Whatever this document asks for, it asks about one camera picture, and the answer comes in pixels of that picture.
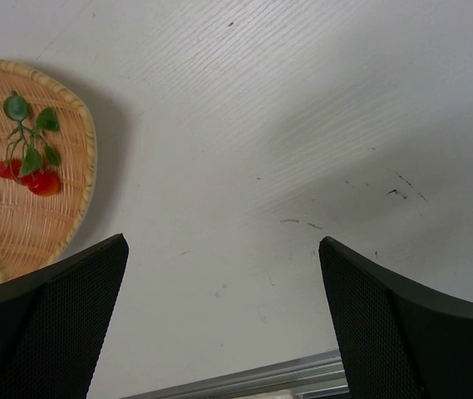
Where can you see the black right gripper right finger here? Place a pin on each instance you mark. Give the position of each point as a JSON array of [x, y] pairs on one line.
[[397, 338]]

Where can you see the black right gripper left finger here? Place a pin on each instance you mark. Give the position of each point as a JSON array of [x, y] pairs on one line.
[[53, 322]]

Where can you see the fake red cherries bunch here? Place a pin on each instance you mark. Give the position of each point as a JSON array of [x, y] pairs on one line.
[[30, 159]]

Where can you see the woven bamboo fruit bowl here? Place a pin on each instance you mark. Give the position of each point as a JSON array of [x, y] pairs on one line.
[[34, 230]]

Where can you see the aluminium front table rail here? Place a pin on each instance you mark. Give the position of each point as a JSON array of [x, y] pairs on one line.
[[316, 376]]

